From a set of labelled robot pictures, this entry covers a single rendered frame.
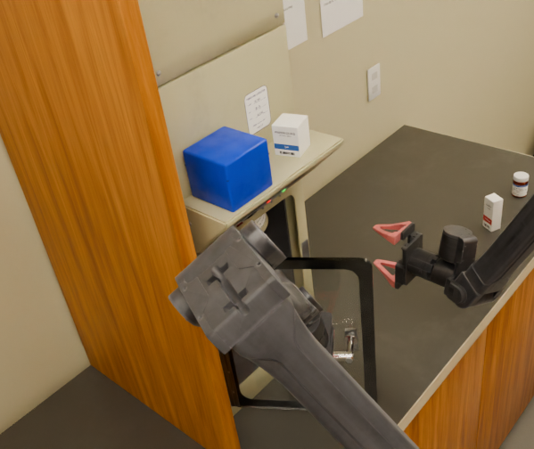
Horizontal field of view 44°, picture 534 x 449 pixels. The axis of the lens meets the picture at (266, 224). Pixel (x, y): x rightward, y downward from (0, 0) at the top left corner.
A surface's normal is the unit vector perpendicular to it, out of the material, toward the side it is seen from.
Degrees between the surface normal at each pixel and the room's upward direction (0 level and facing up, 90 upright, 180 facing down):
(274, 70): 90
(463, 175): 0
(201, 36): 90
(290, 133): 90
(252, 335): 66
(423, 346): 0
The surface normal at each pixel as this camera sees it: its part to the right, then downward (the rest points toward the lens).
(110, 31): -0.65, 0.50
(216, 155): -0.12, -0.81
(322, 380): 0.15, 0.16
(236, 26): 0.75, 0.30
